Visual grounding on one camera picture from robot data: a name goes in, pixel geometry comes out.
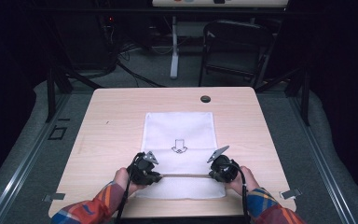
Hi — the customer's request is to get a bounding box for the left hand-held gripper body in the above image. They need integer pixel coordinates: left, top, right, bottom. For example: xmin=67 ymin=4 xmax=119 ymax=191
xmin=126 ymin=150 xmax=160 ymax=187

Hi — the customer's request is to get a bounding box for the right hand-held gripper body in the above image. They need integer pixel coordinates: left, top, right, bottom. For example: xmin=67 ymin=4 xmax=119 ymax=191
xmin=206 ymin=145 xmax=241 ymax=184

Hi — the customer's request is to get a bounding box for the white mesh bag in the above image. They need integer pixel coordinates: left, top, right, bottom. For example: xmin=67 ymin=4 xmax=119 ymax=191
xmin=135 ymin=111 xmax=227 ymax=201

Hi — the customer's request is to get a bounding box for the person's left hand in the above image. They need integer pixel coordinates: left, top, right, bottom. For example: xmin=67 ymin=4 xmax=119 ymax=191
xmin=113 ymin=166 xmax=147 ymax=198

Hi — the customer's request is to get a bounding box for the black metal stand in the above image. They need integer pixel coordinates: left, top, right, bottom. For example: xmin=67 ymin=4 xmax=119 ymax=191
xmin=44 ymin=60 xmax=104 ymax=124
xmin=255 ymin=66 xmax=311 ymax=127

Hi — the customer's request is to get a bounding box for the white desk leg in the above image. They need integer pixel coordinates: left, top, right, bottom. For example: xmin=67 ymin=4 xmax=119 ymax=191
xmin=169 ymin=15 xmax=181 ymax=80

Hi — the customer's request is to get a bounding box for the black folding chair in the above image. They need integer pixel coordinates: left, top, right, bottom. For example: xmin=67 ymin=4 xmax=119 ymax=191
xmin=198 ymin=19 xmax=276 ymax=89

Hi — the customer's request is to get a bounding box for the dark equipment cabinet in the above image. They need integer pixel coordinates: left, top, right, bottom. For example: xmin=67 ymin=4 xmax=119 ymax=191
xmin=51 ymin=12 xmax=118 ymax=72

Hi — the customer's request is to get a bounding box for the black metal crossbar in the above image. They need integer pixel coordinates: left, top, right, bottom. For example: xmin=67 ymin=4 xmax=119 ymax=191
xmin=36 ymin=7 xmax=293 ymax=17

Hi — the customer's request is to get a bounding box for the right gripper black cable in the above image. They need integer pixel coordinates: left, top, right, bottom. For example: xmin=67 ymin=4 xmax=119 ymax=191
xmin=228 ymin=161 xmax=252 ymax=224

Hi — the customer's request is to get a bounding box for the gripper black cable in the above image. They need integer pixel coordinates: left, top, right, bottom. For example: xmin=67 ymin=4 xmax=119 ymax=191
xmin=115 ymin=151 xmax=145 ymax=224
xmin=228 ymin=161 xmax=252 ymax=224

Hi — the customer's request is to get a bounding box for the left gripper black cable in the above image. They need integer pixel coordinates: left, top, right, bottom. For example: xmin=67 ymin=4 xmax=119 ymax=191
xmin=115 ymin=151 xmax=145 ymax=224

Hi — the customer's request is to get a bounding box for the grey table bracket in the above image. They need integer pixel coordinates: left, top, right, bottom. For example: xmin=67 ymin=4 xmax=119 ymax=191
xmin=42 ymin=192 xmax=66 ymax=203
xmin=279 ymin=188 xmax=303 ymax=201

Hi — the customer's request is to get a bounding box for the aluminium floor rail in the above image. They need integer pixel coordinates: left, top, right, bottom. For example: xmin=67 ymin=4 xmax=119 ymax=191
xmin=0 ymin=92 xmax=72 ymax=224
xmin=286 ymin=92 xmax=358 ymax=224

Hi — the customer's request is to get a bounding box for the black floor cable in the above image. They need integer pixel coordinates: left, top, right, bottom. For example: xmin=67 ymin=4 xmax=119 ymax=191
xmin=116 ymin=60 xmax=166 ymax=89

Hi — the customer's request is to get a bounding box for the white floor cable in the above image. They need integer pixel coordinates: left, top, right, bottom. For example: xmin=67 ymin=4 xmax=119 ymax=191
xmin=150 ymin=43 xmax=173 ymax=57

